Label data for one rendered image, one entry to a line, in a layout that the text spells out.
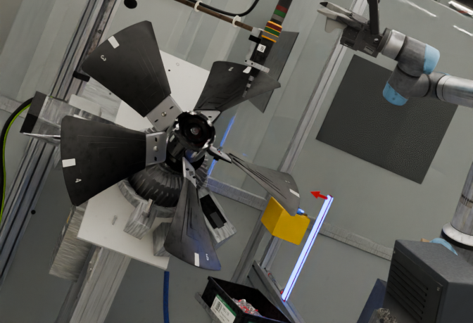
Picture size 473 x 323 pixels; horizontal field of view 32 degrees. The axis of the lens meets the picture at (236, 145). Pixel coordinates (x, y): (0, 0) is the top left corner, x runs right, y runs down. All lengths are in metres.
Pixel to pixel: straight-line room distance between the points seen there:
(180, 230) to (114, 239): 0.29
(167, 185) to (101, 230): 0.22
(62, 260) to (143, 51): 0.70
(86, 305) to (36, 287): 0.67
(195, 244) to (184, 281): 1.01
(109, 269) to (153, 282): 0.71
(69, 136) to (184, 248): 0.39
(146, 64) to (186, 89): 0.35
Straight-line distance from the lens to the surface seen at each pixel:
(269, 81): 2.35
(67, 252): 2.52
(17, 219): 2.81
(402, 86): 2.35
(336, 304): 3.23
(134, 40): 2.25
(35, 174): 2.77
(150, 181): 2.23
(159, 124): 2.21
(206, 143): 2.13
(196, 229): 2.07
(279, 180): 2.27
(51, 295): 3.04
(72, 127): 2.04
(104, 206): 2.28
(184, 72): 2.57
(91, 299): 2.38
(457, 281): 1.56
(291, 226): 2.54
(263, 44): 2.18
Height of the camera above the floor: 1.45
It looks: 6 degrees down
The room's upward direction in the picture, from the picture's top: 24 degrees clockwise
